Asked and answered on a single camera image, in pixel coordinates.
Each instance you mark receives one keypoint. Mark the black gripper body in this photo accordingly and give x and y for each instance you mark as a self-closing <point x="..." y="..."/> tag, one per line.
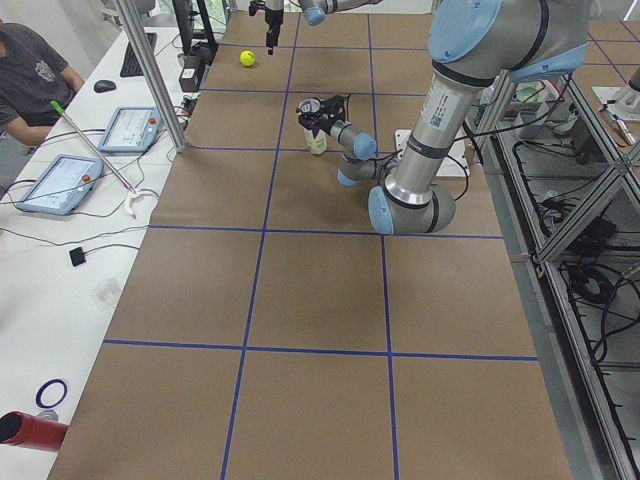
<point x="322" y="121"/>
<point x="273" y="17"/>

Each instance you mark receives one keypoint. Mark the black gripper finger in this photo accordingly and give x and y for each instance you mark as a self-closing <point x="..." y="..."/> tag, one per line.
<point x="312" y="121"/>
<point x="276" y="37"/>
<point x="333" y="104"/>
<point x="269" y="42"/>

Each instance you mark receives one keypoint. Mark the clear tennis ball can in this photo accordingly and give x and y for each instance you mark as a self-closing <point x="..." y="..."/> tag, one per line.
<point x="316" y="140"/>

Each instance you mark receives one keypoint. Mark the yellow tennis ball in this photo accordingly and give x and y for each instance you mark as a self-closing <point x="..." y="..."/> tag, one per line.
<point x="247" y="58"/>

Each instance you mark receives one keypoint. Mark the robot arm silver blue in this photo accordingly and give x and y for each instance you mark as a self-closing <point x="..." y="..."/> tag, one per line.
<point x="314" y="12"/>
<point x="470" y="43"/>

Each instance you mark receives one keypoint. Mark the black computer monitor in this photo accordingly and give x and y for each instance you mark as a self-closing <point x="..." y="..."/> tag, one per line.
<point x="196" y="34"/>

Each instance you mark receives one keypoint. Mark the black box with label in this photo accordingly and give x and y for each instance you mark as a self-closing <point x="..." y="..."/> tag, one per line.
<point x="195" y="65"/>

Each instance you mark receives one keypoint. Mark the black keyboard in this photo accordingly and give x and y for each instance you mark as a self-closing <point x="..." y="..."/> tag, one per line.
<point x="131" y="66"/>

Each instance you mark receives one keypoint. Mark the far blue teach pendant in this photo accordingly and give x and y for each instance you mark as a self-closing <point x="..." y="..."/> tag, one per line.
<point x="131" y="130"/>

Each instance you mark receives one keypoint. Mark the blue teach pendant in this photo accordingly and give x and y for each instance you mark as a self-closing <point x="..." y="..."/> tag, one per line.
<point x="63" y="186"/>
<point x="131" y="130"/>

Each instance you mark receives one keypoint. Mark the black computer mouse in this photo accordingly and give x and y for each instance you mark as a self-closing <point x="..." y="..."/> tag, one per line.
<point x="103" y="86"/>

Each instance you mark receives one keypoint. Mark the reacher grabber stick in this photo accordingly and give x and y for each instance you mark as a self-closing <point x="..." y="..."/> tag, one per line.
<point x="132" y="192"/>

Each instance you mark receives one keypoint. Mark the seated person grey shirt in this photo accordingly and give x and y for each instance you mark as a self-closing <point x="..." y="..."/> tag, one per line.
<point x="33" y="75"/>

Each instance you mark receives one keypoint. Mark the near blue teach pendant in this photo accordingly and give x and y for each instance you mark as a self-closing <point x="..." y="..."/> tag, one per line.
<point x="63" y="186"/>

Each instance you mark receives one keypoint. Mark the small black square device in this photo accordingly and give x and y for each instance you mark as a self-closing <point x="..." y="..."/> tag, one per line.
<point x="77" y="256"/>

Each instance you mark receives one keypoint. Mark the red cylinder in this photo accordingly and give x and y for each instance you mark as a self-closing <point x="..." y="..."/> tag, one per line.
<point x="24" y="430"/>

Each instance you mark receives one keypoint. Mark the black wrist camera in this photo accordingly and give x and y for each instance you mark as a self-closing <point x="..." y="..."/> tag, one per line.
<point x="255" y="6"/>

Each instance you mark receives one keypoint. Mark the aluminium frame post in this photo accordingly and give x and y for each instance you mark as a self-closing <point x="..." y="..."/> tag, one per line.
<point x="137" y="37"/>

